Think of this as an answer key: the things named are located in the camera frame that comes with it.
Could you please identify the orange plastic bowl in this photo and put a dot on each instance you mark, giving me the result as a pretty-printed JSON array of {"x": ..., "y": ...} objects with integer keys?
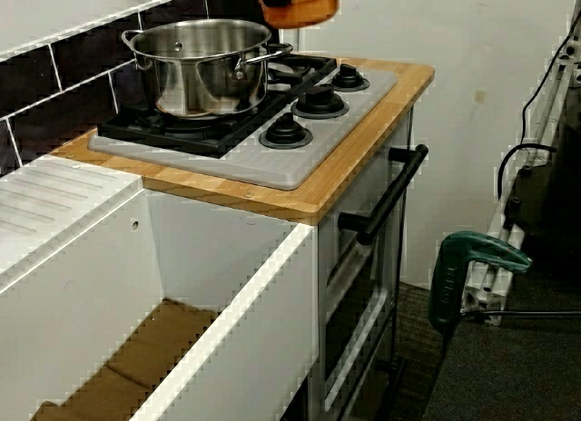
[{"x": 308, "y": 12}]

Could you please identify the black burner grate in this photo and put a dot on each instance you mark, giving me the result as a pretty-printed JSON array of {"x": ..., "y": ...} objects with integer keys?
[
  {"x": 150, "y": 130},
  {"x": 313, "y": 62}
]

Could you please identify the black stove knob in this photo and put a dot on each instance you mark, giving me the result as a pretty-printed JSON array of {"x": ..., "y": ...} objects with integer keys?
[
  {"x": 286, "y": 133},
  {"x": 320, "y": 103},
  {"x": 350, "y": 78}
]

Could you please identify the stainless steel pot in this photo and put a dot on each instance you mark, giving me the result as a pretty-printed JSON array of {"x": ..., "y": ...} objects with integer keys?
[{"x": 204, "y": 81}]

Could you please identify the grey stove top panel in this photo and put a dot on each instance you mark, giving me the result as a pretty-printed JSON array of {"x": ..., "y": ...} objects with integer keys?
[{"x": 272, "y": 167}]

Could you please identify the bamboo kitchen countertop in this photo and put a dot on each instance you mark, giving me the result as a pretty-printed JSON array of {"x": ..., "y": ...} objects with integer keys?
[{"x": 354, "y": 167}]

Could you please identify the dark tile backsplash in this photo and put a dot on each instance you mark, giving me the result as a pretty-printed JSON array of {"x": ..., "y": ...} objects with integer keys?
[{"x": 81, "y": 53}]

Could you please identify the grey oven door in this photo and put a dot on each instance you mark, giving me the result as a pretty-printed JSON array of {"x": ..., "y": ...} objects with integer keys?
[{"x": 381, "y": 276}]

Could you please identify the black equipment box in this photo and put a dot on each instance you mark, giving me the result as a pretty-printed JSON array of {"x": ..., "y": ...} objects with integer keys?
[{"x": 558, "y": 180}]

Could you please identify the white sink basin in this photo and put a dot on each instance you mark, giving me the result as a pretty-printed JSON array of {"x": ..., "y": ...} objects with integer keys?
[{"x": 254, "y": 348}]

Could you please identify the brown cardboard sheet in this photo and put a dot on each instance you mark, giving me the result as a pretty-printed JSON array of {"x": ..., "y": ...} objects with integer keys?
[{"x": 136, "y": 362}]

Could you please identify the aluminium rail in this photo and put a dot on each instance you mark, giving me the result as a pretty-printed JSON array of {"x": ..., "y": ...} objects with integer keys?
[{"x": 549, "y": 112}]

